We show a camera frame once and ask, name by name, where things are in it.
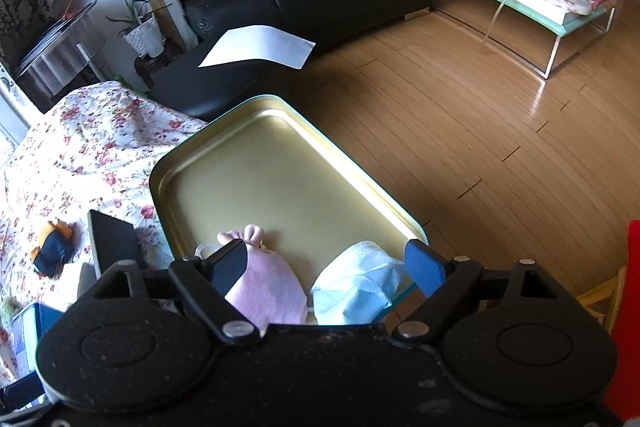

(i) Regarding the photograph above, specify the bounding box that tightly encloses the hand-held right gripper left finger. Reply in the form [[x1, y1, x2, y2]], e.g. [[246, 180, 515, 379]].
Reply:
[[92, 239, 253, 342]]

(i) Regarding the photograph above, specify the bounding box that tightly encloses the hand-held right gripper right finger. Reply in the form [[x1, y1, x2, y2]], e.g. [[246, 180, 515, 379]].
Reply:
[[392, 239, 557, 340]]

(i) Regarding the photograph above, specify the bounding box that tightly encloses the pink drawstring pouch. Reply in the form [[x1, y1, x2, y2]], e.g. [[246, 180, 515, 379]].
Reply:
[[195, 223, 308, 338]]

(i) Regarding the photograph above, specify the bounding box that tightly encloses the light blue face mask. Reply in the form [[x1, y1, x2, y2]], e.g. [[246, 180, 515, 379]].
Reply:
[[310, 241, 410, 327]]

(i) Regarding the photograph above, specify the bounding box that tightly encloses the gold metal tin with teal rim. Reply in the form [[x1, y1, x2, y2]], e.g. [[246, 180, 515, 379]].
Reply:
[[148, 94, 430, 328]]

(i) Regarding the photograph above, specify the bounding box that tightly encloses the yellow and navy plush toy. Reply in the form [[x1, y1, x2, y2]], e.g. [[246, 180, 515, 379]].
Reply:
[[31, 219, 77, 279]]

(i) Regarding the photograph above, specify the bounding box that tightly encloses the black flat box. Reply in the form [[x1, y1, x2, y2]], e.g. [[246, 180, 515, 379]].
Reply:
[[87, 209, 147, 279]]

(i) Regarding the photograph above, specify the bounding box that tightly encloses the black leather ottoman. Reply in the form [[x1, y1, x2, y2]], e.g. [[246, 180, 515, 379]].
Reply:
[[148, 41, 321, 122]]

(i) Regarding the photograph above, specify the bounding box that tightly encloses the floral blanket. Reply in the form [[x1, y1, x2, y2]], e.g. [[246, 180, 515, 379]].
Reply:
[[0, 81, 211, 408]]

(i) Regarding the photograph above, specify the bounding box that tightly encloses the blue printed box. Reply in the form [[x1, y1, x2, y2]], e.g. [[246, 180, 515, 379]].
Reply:
[[12, 302, 67, 379]]

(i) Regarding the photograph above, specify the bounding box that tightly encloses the red cloth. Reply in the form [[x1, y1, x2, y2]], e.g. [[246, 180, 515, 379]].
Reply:
[[602, 219, 640, 410]]

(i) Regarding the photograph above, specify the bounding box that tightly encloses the dark wooden plant stand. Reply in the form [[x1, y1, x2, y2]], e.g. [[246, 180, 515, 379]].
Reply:
[[134, 39, 187, 88]]

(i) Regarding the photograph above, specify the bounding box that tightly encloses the white paper sheet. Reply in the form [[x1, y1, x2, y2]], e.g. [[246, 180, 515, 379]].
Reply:
[[197, 25, 316, 70]]

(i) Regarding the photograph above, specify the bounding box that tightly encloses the potted plant in white pot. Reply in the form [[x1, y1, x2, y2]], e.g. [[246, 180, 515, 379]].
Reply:
[[106, 0, 174, 58]]

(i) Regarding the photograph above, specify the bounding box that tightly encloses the glass side table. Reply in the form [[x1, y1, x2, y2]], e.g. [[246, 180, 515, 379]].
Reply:
[[12, 0, 109, 98]]

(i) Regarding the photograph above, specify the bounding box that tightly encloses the white coffee table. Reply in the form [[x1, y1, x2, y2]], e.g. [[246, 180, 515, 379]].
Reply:
[[417, 0, 619, 80]]

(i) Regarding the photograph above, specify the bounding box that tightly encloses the wooden chair frame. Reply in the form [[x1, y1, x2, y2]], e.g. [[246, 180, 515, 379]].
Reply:
[[574, 264, 629, 334]]

